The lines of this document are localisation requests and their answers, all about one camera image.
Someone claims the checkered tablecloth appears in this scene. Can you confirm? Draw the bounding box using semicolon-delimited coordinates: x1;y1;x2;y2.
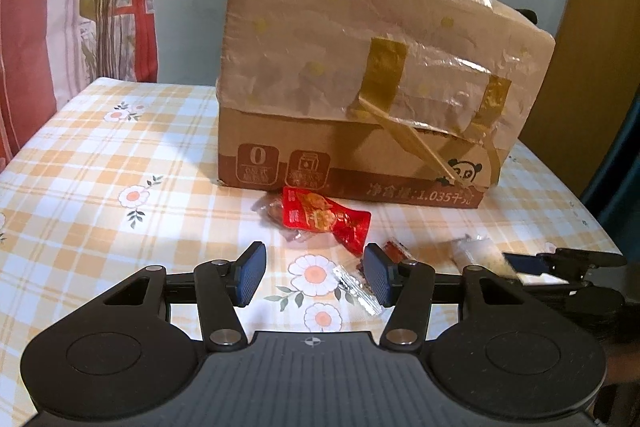
1;79;617;426

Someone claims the black exercise bike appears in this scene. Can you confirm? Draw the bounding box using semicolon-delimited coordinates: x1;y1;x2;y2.
515;9;538;26

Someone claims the small clear wrapper packet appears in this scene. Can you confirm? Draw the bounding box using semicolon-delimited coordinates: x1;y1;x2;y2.
333;239;416;317

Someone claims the cardboard box with paper liner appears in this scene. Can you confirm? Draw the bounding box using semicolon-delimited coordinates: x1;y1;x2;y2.
216;0;555;208

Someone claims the white clear snack packet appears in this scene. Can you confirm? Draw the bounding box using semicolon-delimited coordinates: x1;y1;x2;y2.
449;234;565;285

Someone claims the red snack packet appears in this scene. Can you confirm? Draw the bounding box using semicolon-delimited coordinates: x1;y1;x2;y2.
253;186;371;257

